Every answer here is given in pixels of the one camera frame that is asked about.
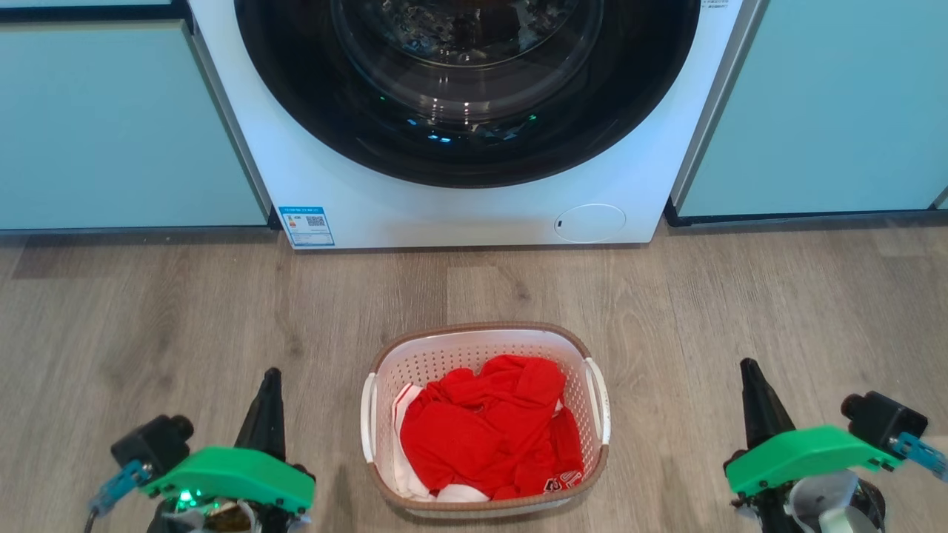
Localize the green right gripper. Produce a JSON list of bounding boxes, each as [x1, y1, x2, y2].
[[724, 358, 901, 497]]

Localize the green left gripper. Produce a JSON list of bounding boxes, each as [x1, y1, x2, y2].
[[141, 368, 316, 515]]

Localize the white perforated laundry basket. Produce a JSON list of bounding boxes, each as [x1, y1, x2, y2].
[[360, 322, 612, 519]]

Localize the white garment with red trim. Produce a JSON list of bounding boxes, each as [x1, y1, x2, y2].
[[391, 383, 490, 504]]

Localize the black cabinet plinth strip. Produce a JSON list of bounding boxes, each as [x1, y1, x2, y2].
[[664, 198, 948, 227]]

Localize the blue energy label sticker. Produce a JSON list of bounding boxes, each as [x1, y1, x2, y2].
[[278, 206, 336, 247]]

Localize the red mesh garment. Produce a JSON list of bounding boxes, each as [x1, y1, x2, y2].
[[400, 355, 584, 500]]

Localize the round white filter cover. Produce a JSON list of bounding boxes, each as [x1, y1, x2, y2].
[[555, 204, 627, 244]]

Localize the white front-load washing machine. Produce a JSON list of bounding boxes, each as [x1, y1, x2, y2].
[[187, 0, 764, 250]]

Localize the tall pale teal cabinet panel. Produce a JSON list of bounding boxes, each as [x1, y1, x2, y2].
[[672, 0, 948, 218]]

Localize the black round washer door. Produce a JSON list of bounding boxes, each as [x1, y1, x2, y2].
[[233, 0, 701, 189]]

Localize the large pale teal cabinet door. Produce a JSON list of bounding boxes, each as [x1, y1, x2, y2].
[[0, 21, 269, 230]]

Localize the narrow pale teal cabinet drawer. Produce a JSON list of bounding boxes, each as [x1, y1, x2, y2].
[[0, 0, 173, 7]]

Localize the blue left camera connector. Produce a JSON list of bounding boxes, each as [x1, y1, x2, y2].
[[89, 460, 153, 515]]

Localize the blue camera connector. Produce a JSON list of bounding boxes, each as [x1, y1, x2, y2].
[[891, 433, 948, 478], [89, 460, 153, 515]]

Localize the blue right camera connector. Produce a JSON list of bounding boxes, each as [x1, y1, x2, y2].
[[891, 433, 948, 478]]

